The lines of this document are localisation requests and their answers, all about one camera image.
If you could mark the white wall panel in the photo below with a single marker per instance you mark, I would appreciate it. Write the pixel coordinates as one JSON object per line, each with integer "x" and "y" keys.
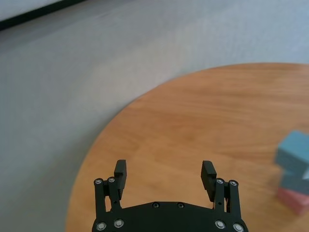
{"x": 21, "y": 7}

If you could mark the blue cube block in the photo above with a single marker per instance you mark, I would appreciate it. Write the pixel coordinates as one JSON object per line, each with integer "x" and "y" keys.
{"x": 293, "y": 182}
{"x": 293, "y": 152}

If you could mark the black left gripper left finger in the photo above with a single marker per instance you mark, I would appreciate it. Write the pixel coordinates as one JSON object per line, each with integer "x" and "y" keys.
{"x": 120, "y": 177}

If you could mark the pink cube block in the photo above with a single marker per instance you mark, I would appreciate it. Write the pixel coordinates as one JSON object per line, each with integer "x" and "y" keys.
{"x": 293, "y": 200}

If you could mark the black wall rail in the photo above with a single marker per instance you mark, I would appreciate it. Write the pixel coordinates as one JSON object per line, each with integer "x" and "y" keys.
{"x": 36, "y": 12}

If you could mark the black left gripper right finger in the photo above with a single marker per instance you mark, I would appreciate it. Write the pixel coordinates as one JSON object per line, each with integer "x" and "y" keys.
{"x": 210, "y": 180}

